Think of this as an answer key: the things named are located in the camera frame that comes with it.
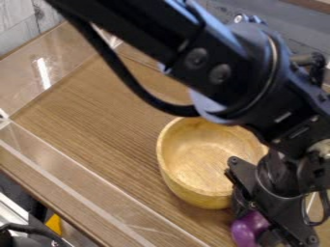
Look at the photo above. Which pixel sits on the clear acrylic front wall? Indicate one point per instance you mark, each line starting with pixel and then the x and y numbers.
pixel 89 201

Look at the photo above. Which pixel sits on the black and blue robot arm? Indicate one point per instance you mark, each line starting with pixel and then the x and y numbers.
pixel 248 81

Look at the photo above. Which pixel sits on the brown wooden bowl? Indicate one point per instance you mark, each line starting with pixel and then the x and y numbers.
pixel 193 150

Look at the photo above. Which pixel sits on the yellow and black equipment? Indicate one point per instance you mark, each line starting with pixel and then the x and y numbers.
pixel 63 229

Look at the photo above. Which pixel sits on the clear acrylic corner bracket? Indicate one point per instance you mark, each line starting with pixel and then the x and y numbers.
pixel 112 40

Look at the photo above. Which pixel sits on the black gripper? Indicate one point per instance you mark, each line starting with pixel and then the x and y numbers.
pixel 272 188

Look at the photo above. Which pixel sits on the purple toy eggplant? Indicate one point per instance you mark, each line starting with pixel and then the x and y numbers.
pixel 248 228

